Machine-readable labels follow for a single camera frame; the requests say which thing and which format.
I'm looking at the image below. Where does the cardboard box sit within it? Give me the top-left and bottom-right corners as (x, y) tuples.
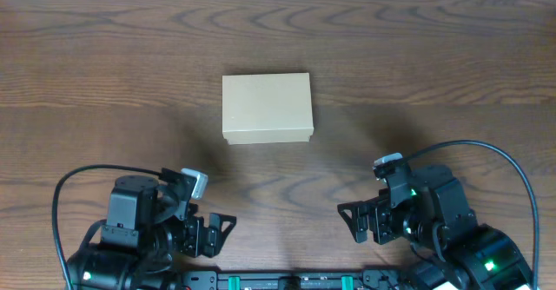
(222, 73), (314, 145)

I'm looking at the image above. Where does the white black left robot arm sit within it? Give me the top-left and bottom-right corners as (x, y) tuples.
(67, 174), (237, 289)

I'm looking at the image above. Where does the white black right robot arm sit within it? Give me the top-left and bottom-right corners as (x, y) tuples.
(337, 164), (533, 289)

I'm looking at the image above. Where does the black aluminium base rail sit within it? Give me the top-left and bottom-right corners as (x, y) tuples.
(182, 269), (413, 290)

